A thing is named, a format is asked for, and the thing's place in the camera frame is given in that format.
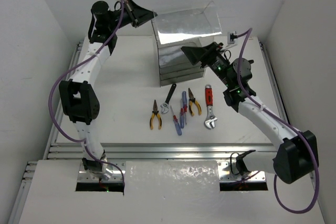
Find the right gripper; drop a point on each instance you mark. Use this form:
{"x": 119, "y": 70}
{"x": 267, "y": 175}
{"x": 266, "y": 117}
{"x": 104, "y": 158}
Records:
{"x": 196, "y": 54}

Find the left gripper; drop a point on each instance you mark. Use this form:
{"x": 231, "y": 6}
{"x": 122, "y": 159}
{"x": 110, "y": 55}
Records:
{"x": 132, "y": 13}

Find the clear acrylic box cover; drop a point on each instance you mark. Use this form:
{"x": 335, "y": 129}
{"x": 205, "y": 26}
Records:
{"x": 186, "y": 25}

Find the red handle adjustable wrench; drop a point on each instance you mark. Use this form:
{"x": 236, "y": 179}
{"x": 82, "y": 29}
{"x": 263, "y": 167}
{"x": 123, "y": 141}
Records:
{"x": 211, "y": 118}

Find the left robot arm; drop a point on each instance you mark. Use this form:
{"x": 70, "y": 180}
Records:
{"x": 78, "y": 98}

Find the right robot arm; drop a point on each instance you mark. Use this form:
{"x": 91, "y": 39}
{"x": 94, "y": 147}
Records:
{"x": 296, "y": 151}

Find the smoky top tray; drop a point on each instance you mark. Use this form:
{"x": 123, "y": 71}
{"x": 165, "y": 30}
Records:
{"x": 172, "y": 56}

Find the smoky tray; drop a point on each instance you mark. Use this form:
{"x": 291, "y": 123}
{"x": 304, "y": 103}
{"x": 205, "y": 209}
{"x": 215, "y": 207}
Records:
{"x": 179, "y": 73}
{"x": 181, "y": 78}
{"x": 172, "y": 56}

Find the smoky middle tray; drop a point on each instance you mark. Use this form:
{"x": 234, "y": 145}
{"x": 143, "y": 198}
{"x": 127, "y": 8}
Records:
{"x": 179, "y": 73}

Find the smoky bottom tray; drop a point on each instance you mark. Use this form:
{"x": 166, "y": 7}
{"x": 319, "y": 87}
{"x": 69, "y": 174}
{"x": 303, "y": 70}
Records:
{"x": 181, "y": 78}

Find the yellow pliers right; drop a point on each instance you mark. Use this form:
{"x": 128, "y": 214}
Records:
{"x": 193, "y": 101}

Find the red blue small screwdriver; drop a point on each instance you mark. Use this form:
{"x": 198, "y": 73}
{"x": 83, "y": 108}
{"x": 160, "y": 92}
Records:
{"x": 182, "y": 122}

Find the red clear screwdriver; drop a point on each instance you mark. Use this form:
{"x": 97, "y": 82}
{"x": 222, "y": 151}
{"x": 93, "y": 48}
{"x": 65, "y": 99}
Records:
{"x": 176, "y": 122}

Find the yellow long-nose pliers left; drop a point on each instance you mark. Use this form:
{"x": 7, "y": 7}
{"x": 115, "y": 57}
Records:
{"x": 155, "y": 114}

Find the blue handle screwdriver long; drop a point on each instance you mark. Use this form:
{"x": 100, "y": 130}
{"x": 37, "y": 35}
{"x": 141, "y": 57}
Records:
{"x": 184, "y": 102}

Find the black handle adjustable wrench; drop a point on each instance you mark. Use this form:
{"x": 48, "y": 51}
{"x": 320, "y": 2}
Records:
{"x": 165, "y": 105}

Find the aluminium frame rail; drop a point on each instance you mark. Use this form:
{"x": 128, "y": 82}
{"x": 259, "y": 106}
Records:
{"x": 126, "y": 87}

